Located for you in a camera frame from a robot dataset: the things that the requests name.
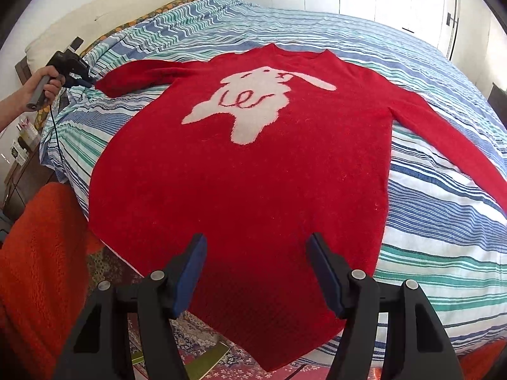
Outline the cream padded headboard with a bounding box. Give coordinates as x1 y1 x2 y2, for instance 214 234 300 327
24 0 220 64

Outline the wooden nightstand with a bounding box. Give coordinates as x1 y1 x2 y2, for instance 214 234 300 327
0 135 54 222

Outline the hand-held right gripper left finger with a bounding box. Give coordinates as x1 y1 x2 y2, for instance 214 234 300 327
57 233 209 380

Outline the striped blue green duvet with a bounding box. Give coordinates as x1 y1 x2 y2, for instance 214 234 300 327
40 0 507 359

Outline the person's left hand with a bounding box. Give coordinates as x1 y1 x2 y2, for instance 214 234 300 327
19 65 64 107

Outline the small printed box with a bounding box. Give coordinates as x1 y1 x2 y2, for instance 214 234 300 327
10 118 41 163

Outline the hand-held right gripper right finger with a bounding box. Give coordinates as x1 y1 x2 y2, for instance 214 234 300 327
306 233 464 380

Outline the person's left forearm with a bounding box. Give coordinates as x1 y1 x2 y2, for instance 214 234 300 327
0 96 29 133

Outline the orange fleece blanket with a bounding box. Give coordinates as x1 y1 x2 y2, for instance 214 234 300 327
0 182 107 380

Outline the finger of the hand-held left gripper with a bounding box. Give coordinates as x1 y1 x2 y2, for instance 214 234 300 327
69 72 96 88

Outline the black cable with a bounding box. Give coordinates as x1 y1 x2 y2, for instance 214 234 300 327
48 101 66 175

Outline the red sweater with white rabbit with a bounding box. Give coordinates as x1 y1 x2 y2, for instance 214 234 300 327
88 43 507 373

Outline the dark furniture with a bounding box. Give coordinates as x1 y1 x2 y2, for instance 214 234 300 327
489 82 507 112

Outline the green flat book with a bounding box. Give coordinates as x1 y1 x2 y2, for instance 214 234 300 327
131 342 231 380

